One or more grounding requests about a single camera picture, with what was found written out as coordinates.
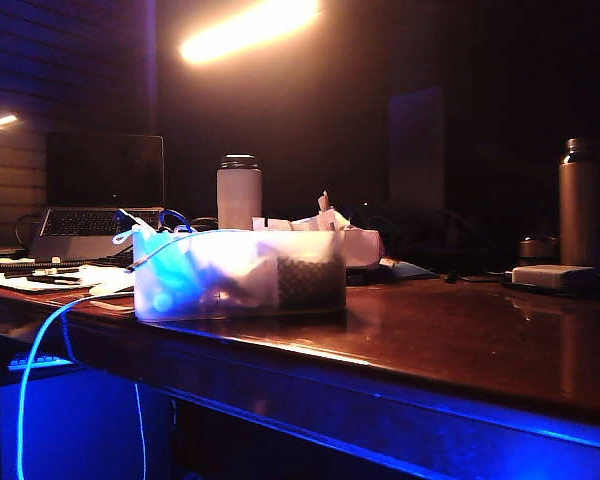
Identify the translucent plastic storage box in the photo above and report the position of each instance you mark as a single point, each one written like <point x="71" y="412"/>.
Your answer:
<point x="240" y="280"/>

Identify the crumpled white paper slips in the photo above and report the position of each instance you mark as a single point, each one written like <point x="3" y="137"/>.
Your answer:
<point x="305" y="222"/>

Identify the black patterned pouch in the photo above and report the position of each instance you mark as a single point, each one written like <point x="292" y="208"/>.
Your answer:
<point x="310" y="282"/>

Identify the white insulated bottle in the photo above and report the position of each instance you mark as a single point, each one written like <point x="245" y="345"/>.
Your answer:
<point x="239" y="195"/>

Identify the flat blue book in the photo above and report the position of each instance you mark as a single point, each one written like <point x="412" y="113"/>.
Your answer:
<point x="410" y="271"/>

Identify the dark upright panel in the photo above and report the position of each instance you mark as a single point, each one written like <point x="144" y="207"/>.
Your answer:
<point x="417" y="150"/>

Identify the black keyboard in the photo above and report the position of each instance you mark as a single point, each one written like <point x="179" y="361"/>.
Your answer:
<point x="112" y="261"/>

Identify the grey laptop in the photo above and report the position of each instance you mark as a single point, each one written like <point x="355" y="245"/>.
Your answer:
<point x="105" y="200"/>

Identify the bright tube lamp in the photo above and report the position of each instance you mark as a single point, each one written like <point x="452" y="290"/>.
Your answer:
<point x="250" y="30"/>

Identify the small metal cup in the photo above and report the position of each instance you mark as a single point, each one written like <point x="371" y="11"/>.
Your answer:
<point x="538" y="250"/>

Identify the black and silver pen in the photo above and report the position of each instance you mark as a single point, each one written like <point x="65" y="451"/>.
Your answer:
<point x="55" y="280"/>

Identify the white power adapter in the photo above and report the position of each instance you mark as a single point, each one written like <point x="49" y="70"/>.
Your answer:
<point x="555" y="276"/>

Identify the white notepad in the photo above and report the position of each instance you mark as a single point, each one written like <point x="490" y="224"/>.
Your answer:
<point x="40" y="282"/>

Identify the steel water bottle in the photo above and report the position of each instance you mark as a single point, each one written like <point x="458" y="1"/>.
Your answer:
<point x="579" y="210"/>

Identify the cabinet under desk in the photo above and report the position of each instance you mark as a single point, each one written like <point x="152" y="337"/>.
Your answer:
<point x="80" y="425"/>

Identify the lit keyboard under desk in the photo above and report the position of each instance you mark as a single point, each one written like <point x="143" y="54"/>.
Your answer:
<point x="37" y="360"/>

